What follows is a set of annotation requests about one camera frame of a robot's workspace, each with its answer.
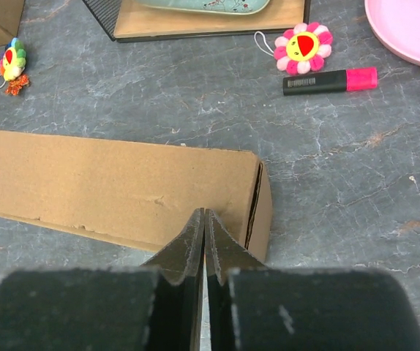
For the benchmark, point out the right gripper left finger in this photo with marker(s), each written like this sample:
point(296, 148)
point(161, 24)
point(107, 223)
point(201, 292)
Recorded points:
point(155, 306)

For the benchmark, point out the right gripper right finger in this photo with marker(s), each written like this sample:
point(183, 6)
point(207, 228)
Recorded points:
point(253, 307)

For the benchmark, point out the pink black highlighter marker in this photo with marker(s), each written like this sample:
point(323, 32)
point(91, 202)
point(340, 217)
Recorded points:
point(357, 79)

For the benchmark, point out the teal rectangular dish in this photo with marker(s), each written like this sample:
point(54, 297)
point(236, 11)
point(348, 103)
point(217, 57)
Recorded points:
point(228, 7)

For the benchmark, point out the pink round plate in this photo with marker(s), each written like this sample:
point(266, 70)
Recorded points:
point(397, 26)

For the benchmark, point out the pink flower plush keychain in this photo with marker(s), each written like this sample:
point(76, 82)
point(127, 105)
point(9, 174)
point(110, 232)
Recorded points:
point(300, 50)

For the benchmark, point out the rainbow flower plush keychain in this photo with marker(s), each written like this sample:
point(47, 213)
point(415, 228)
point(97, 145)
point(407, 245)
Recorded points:
point(12, 68)

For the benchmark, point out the black wire wooden shelf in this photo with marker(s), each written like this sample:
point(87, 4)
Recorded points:
point(129, 21)

